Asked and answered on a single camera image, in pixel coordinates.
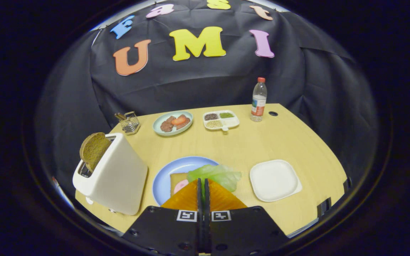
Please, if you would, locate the pale green round plate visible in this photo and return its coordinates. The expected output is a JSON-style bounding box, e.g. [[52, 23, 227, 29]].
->
[[153, 111, 194, 137]]

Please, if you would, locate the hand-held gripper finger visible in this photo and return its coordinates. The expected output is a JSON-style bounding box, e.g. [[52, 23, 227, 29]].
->
[[204, 178, 291, 256], [121, 178, 204, 255]]

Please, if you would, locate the brown toast slice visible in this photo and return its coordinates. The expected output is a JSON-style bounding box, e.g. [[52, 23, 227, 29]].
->
[[79, 132, 112, 172]]

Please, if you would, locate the green lettuce leaf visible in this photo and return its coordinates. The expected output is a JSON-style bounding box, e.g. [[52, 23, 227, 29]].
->
[[186, 164, 242, 192]]

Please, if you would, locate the clear plastic water bottle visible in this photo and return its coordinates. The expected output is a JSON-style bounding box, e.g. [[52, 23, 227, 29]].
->
[[251, 77, 268, 122]]

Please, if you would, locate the white square plate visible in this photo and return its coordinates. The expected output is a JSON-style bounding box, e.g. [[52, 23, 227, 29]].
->
[[249, 159, 303, 202]]

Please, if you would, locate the pink ham slice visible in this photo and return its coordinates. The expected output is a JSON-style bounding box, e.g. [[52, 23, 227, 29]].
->
[[174, 179, 190, 194]]

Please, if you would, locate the blue round plate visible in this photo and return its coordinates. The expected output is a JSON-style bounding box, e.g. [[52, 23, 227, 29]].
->
[[152, 156, 220, 206]]

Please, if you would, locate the black backdrop cloth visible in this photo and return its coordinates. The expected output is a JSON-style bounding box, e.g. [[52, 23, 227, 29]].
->
[[36, 0, 378, 199]]

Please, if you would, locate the brown meat patty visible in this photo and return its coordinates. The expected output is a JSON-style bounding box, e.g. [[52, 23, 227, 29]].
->
[[175, 114, 191, 130], [160, 116, 176, 133]]

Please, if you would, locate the white toaster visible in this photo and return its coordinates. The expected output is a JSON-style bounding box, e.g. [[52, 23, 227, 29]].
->
[[73, 133, 148, 216]]

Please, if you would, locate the light bread slice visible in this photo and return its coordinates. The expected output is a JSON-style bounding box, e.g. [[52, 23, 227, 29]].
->
[[170, 172, 191, 196]]

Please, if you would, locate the wire mesh holder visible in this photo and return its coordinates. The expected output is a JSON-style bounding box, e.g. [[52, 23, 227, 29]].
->
[[115, 111, 141, 135]]

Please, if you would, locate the white divided condiment dish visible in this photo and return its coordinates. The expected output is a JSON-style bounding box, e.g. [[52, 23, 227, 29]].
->
[[203, 110, 240, 132]]

